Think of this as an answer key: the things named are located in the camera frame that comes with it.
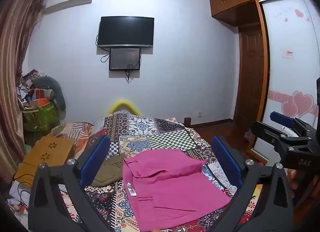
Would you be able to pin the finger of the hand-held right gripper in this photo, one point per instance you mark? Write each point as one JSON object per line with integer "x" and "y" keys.
{"x": 282, "y": 119}
{"x": 270, "y": 132}

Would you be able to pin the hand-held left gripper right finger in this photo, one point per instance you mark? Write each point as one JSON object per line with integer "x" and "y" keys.
{"x": 226, "y": 157}

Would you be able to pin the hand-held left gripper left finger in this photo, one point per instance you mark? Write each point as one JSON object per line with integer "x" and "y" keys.
{"x": 96, "y": 157}

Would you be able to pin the pink pants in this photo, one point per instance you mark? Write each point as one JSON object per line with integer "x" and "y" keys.
{"x": 170, "y": 192}

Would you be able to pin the olive green pants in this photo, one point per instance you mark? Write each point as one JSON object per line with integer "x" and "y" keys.
{"x": 110, "y": 170}

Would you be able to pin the person's right hand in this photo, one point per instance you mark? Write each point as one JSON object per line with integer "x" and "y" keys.
{"x": 292, "y": 178}

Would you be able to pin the striped orange quilt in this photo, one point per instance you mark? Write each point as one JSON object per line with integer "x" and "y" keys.
{"x": 75, "y": 132}

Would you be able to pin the floral bed sheet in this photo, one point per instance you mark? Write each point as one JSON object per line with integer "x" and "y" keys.
{"x": 68, "y": 202}

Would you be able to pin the brown wooden door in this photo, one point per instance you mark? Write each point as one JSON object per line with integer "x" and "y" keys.
{"x": 250, "y": 77}

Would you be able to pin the wooden board with flower cutouts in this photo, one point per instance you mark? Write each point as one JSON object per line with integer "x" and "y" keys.
{"x": 42, "y": 157}

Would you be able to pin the yellow curved headboard pad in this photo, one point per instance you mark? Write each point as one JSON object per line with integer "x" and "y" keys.
{"x": 123, "y": 102}

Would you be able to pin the green fabric bag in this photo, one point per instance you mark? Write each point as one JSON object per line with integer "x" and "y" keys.
{"x": 41, "y": 118}

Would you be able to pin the patchwork patterned blanket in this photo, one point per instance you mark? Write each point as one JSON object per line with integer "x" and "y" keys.
{"x": 162, "y": 132}

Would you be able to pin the white clutter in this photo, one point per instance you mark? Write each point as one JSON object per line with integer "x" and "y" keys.
{"x": 18, "y": 188}

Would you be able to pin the pile of mixed clutter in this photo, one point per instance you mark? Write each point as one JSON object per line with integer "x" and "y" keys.
{"x": 30, "y": 89}

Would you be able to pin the striped brown curtain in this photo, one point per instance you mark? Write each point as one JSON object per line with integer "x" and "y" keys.
{"x": 12, "y": 84}

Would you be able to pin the wooden bed frame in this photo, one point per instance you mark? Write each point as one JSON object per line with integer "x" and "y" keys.
{"x": 187, "y": 121}

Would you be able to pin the small black wall monitor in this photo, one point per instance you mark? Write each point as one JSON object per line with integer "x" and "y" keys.
{"x": 125, "y": 58}

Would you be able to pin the black wall television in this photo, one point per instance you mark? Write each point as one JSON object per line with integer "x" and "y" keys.
{"x": 126, "y": 32}

